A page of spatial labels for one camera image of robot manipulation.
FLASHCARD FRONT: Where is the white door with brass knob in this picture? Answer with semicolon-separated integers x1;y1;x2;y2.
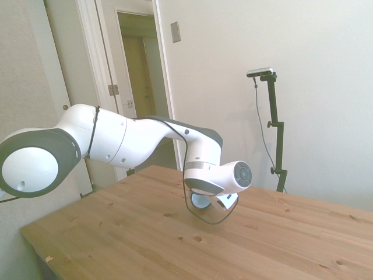
43;0;106;200

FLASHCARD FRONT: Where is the wooden hallway door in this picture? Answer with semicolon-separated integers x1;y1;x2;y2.
122;34;160;120

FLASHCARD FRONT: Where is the silver camera on stand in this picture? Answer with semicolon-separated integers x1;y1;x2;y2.
246;67;275;79

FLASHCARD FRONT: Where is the grey wall switch plate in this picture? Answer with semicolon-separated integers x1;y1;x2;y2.
170;21;181;44

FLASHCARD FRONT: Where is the black camera stand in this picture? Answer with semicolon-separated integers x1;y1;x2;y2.
259;72;289;193

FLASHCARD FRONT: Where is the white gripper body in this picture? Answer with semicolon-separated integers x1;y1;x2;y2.
209;193;241;212

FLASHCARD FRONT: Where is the grey mug with white inside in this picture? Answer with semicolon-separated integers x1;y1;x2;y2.
190;192;212;210

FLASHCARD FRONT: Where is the white open door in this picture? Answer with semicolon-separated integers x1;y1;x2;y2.
114;8;145;177

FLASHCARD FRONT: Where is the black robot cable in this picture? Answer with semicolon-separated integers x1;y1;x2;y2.
0;105;241;226

